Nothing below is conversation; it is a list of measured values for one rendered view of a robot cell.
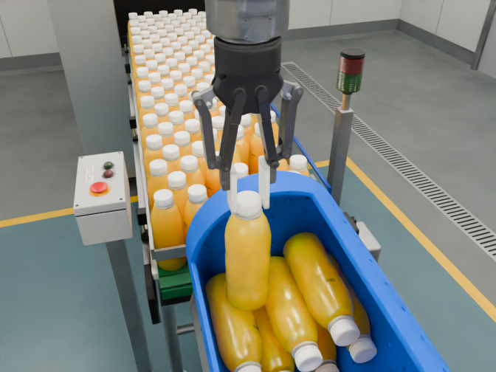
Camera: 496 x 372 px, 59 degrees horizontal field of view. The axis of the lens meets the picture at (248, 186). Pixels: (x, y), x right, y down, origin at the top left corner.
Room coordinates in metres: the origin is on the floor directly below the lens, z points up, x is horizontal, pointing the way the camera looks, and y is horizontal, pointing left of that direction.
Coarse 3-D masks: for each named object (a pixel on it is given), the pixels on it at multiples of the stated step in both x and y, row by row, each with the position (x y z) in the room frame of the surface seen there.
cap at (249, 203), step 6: (240, 192) 0.50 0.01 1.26; (246, 192) 0.50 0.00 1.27; (252, 192) 0.50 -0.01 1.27; (240, 198) 0.49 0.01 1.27; (246, 198) 0.49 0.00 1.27; (252, 198) 0.49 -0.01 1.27; (258, 198) 0.49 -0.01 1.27; (240, 204) 0.47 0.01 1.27; (246, 204) 0.47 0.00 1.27; (252, 204) 0.47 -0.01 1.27; (258, 204) 0.48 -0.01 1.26; (240, 210) 0.47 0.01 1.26; (246, 210) 0.47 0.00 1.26; (252, 210) 0.47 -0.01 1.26; (258, 210) 0.48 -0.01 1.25
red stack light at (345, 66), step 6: (342, 60) 1.10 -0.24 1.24; (348, 60) 1.09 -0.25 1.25; (354, 60) 1.09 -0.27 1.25; (360, 60) 1.09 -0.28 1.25; (342, 66) 1.10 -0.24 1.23; (348, 66) 1.09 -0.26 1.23; (354, 66) 1.08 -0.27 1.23; (360, 66) 1.09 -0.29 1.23; (342, 72) 1.10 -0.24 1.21; (348, 72) 1.09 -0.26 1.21; (354, 72) 1.09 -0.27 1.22; (360, 72) 1.09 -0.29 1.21
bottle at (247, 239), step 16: (240, 224) 0.47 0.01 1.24; (256, 224) 0.47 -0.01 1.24; (224, 240) 0.48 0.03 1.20; (240, 240) 0.46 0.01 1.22; (256, 240) 0.46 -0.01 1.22; (240, 256) 0.45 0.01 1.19; (256, 256) 0.45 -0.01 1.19; (240, 272) 0.45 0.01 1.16; (256, 272) 0.45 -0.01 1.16; (240, 288) 0.45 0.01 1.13; (256, 288) 0.45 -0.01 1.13; (240, 304) 0.45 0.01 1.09; (256, 304) 0.45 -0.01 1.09
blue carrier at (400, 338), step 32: (224, 192) 0.57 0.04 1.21; (256, 192) 0.55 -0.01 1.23; (288, 192) 0.55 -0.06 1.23; (320, 192) 0.58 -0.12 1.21; (192, 224) 0.56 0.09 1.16; (224, 224) 0.58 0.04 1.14; (288, 224) 0.61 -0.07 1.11; (320, 224) 0.62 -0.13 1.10; (192, 256) 0.51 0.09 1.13; (224, 256) 0.58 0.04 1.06; (352, 256) 0.42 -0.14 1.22; (384, 288) 0.38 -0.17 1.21; (384, 320) 0.43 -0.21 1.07; (384, 352) 0.40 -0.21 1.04; (416, 352) 0.28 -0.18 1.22
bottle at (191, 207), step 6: (186, 204) 0.74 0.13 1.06; (192, 204) 0.73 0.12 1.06; (198, 204) 0.73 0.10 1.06; (186, 210) 0.73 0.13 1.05; (192, 210) 0.72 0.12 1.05; (186, 216) 0.73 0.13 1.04; (192, 216) 0.72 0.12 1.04; (186, 222) 0.73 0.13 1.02; (186, 228) 0.73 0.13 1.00; (186, 234) 0.73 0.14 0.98
